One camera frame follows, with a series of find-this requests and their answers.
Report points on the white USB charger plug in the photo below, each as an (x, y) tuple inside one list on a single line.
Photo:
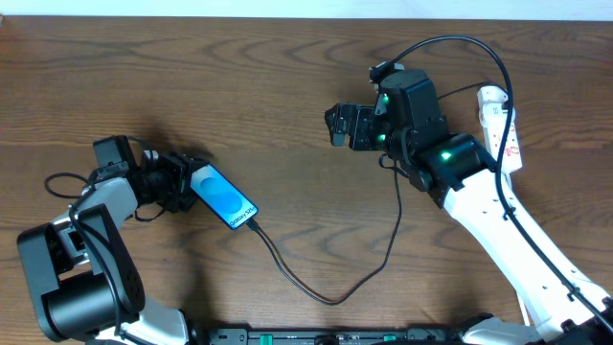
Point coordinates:
[(492, 100)]

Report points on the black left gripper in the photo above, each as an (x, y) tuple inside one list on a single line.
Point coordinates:
[(178, 181)]

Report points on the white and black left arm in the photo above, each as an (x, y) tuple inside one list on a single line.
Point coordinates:
[(83, 282)]

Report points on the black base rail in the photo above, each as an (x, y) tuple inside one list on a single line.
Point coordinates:
[(245, 336)]

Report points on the blue Galaxy smartphone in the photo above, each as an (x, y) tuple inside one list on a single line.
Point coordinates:
[(222, 197)]

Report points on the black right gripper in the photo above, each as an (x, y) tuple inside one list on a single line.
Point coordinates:
[(360, 127)]

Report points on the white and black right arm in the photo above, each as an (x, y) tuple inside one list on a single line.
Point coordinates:
[(457, 171)]

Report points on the white power strip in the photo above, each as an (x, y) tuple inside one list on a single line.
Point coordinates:
[(507, 139)]

